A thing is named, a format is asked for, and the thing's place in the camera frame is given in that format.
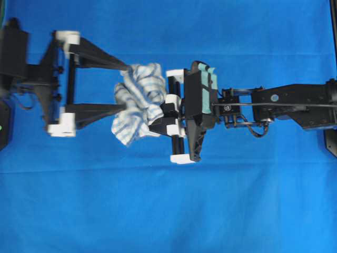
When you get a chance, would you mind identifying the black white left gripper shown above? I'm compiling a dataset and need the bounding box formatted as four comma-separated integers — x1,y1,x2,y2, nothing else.
26,31,130,137

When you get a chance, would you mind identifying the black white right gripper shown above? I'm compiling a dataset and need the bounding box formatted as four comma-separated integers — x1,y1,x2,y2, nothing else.
149,61,219,164

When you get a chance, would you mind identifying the white blue striped towel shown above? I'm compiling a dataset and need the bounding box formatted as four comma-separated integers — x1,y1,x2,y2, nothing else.
111,63,166,146

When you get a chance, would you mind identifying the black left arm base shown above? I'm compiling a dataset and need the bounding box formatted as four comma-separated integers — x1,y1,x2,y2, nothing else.
1,99,14,151

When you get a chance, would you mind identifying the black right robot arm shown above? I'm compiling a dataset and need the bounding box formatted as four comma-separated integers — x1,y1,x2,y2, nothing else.
150,61,336,164

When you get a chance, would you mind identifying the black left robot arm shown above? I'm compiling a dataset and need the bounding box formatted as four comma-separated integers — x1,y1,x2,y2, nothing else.
1,18,129,137

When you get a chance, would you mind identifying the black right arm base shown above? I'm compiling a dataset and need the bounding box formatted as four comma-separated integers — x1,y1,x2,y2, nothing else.
324,129,337,158

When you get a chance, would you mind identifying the blue table cloth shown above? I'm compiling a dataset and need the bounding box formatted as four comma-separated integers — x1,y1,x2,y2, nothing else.
1,1,336,252

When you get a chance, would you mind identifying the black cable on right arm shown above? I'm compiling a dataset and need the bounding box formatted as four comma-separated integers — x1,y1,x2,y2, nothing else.
210,101,337,139

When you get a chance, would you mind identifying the black frame post right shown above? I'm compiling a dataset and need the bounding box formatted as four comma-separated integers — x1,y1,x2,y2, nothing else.
329,0,337,80

